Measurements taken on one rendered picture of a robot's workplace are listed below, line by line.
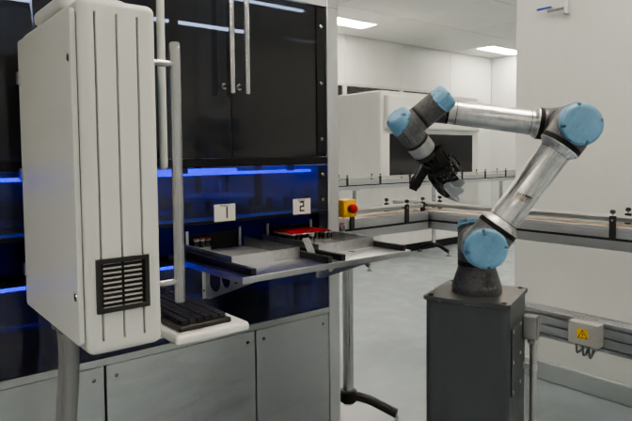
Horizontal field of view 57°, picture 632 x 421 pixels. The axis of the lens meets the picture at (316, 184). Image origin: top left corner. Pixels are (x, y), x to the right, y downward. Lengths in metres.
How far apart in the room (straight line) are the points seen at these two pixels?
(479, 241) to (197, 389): 1.09
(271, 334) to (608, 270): 1.73
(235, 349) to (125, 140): 1.09
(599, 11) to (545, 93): 0.46
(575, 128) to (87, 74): 1.21
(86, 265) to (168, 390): 0.88
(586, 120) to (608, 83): 1.46
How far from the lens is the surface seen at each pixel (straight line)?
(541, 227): 2.63
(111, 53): 1.32
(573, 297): 3.31
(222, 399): 2.22
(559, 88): 3.28
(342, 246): 2.06
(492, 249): 1.68
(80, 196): 1.31
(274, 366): 2.31
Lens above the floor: 1.22
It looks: 3 degrees down
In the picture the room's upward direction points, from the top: 1 degrees counter-clockwise
